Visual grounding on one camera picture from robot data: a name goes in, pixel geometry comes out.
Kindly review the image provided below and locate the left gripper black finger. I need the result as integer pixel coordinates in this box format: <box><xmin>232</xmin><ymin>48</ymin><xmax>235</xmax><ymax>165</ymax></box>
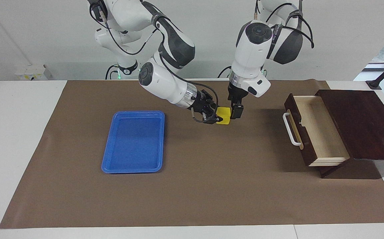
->
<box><xmin>230</xmin><ymin>104</ymin><xmax>245</xmax><ymax>120</ymax></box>

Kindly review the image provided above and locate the yellow cube block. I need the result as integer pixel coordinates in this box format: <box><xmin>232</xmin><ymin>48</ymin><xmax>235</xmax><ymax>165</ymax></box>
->
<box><xmin>216</xmin><ymin>107</ymin><xmax>231</xmax><ymax>125</ymax></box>

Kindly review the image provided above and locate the white drawer handle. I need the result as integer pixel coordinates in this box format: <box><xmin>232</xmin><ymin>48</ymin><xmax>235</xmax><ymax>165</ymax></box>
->
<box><xmin>282</xmin><ymin>112</ymin><xmax>303</xmax><ymax>146</ymax></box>

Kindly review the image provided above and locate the dark wooden drawer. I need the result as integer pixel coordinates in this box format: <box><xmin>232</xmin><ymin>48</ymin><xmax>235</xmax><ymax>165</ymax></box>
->
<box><xmin>283</xmin><ymin>93</ymin><xmax>351</xmax><ymax>167</ymax></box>

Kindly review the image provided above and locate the dark wooden drawer cabinet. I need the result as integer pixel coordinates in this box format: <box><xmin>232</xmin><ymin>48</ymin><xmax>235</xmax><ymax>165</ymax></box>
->
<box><xmin>314</xmin><ymin>90</ymin><xmax>384</xmax><ymax>180</ymax></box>

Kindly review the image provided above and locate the brown table mat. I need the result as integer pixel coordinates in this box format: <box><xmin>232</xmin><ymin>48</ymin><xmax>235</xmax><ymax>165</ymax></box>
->
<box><xmin>0</xmin><ymin>79</ymin><xmax>384</xmax><ymax>229</ymax></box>

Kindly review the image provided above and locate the blue plastic tray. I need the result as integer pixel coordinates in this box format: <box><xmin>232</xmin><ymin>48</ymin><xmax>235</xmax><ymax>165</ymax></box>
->
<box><xmin>101</xmin><ymin>111</ymin><xmax>165</xmax><ymax>174</ymax></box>

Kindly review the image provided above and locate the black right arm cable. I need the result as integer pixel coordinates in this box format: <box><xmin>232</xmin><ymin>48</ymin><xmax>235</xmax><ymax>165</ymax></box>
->
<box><xmin>91</xmin><ymin>0</ymin><xmax>219</xmax><ymax>123</ymax></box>

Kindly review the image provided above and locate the black left base cable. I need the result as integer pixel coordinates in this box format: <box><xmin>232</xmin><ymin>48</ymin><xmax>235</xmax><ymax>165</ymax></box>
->
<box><xmin>217</xmin><ymin>65</ymin><xmax>233</xmax><ymax>79</ymax></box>

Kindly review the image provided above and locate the white wall socket box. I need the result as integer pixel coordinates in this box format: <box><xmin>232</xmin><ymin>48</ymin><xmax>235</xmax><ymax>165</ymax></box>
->
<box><xmin>15</xmin><ymin>65</ymin><xmax>52</xmax><ymax>81</ymax></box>

